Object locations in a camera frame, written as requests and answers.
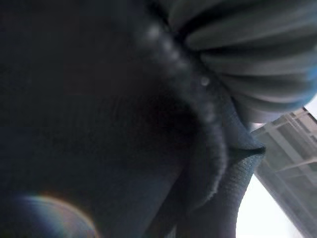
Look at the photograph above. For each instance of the left robot hand black cloth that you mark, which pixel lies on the left robot hand black cloth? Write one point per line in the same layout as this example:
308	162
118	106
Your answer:
252	67

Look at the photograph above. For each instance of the dark knitted garment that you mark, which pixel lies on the dark knitted garment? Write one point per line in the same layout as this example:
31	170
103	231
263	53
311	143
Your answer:
99	111

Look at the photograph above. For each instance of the grey window frame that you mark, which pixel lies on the grey window frame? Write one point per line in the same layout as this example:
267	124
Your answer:
292	158

